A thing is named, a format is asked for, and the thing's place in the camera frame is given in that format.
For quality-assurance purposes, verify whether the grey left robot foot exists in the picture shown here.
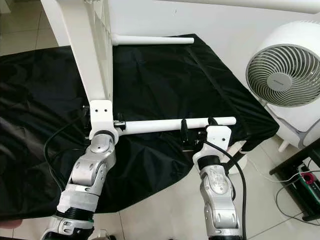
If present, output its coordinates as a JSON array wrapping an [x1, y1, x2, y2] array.
[[97, 230, 113, 240]]

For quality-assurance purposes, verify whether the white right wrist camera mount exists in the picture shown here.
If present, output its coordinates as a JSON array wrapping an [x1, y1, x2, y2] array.
[[192, 125, 232, 171]]

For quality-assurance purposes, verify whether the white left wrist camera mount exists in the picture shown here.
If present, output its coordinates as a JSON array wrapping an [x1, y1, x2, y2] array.
[[89, 99, 120, 141]]

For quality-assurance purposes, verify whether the black table cloth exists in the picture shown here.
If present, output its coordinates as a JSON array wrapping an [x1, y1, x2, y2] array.
[[0, 34, 280, 223]]

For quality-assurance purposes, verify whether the black shelf rack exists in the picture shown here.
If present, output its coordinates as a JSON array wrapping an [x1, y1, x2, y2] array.
[[269, 150, 320, 222]]

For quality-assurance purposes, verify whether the white plastic table top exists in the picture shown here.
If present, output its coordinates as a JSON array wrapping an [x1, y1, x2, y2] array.
[[40, 0, 115, 108]]

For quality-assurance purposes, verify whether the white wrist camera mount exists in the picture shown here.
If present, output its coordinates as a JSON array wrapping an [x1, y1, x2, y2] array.
[[89, 99, 120, 141], [192, 125, 232, 171]]

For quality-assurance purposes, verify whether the pink hair dryer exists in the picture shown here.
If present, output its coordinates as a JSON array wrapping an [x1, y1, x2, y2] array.
[[297, 171, 320, 188]]

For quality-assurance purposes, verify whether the black table leg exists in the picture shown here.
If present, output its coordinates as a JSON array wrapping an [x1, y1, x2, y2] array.
[[225, 152, 243, 173]]

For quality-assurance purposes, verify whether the white pedestal fan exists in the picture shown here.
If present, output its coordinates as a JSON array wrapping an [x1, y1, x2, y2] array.
[[227, 20, 320, 173]]

